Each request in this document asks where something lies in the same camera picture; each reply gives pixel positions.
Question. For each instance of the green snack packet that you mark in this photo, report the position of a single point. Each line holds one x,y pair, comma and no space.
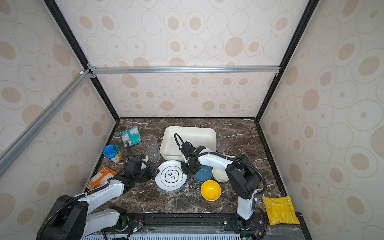
130,137

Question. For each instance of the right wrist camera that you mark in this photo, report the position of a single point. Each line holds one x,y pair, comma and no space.
186,148

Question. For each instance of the clear plastic cup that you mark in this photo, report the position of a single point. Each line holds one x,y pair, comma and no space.
150,142
153,152

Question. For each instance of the clear plastic cup rear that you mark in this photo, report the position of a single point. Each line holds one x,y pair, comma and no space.
150,142

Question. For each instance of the blue lidded cup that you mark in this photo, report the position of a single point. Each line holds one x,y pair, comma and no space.
113,153

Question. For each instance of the yellow bowl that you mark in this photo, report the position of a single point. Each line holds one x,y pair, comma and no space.
211,190

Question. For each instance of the orange snack packet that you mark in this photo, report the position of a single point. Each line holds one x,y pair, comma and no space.
100,178

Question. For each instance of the clear plastic cup front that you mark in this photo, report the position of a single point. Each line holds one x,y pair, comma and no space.
153,152

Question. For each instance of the white plate green line emblem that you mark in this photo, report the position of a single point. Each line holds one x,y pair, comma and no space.
171,178

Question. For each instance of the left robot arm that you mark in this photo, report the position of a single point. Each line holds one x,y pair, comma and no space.
73,218

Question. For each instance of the aluminium rail left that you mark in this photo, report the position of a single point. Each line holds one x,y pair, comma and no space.
27,136

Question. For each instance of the yellow snack bag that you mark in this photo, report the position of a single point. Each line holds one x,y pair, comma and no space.
280,211

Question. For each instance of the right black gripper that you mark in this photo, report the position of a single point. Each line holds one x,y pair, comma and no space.
185,171

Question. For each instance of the blue bowl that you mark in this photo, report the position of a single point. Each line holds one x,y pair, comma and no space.
204,174

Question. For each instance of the clear cup right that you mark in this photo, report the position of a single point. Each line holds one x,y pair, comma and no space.
222,144

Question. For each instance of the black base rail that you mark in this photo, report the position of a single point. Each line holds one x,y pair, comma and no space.
207,226

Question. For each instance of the horizontal aluminium rail back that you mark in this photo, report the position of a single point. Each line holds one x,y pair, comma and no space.
182,70

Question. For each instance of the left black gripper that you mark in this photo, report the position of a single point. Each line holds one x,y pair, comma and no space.
151,172

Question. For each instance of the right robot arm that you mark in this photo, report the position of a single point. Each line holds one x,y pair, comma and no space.
247,182

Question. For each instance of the cream white bowl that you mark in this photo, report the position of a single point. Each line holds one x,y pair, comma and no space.
220,176

